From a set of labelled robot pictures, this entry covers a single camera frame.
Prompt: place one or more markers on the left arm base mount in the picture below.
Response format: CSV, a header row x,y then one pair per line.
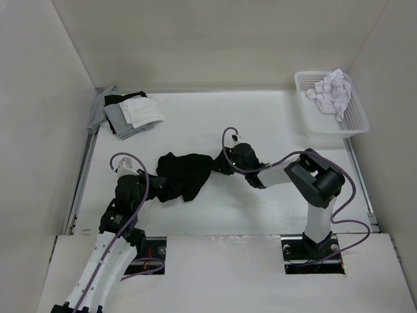
x,y
149,257

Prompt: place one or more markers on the white crumpled tank top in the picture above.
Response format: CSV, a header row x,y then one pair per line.
x,y
332,94

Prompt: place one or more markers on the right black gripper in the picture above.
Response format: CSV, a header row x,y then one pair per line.
x,y
219,163

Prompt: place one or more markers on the black tank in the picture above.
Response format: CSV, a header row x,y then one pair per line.
x,y
116,99
185,175

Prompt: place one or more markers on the white plastic basket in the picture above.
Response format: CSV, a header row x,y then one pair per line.
x,y
321,126

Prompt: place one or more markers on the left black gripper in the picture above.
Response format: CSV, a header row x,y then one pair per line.
x,y
157,184

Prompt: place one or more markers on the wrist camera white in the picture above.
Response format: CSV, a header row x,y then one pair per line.
x,y
237,139
125,168

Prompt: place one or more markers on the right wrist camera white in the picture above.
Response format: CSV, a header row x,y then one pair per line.
x,y
237,139

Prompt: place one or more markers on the folded black tank top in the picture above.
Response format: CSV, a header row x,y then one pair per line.
x,y
116,99

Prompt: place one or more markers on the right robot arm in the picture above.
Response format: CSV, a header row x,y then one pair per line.
x,y
318,181

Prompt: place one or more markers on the grey cloth at corner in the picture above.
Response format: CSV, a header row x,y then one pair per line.
x,y
97,114

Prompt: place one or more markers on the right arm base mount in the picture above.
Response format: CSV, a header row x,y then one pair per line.
x,y
298,260

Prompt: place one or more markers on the folded grey tank top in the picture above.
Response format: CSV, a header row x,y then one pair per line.
x,y
118,123

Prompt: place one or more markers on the folded white tank top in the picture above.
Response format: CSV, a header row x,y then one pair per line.
x,y
140,112

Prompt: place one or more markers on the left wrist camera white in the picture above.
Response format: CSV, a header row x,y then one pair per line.
x,y
125,168

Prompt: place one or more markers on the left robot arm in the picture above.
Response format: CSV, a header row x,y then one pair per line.
x,y
117,243

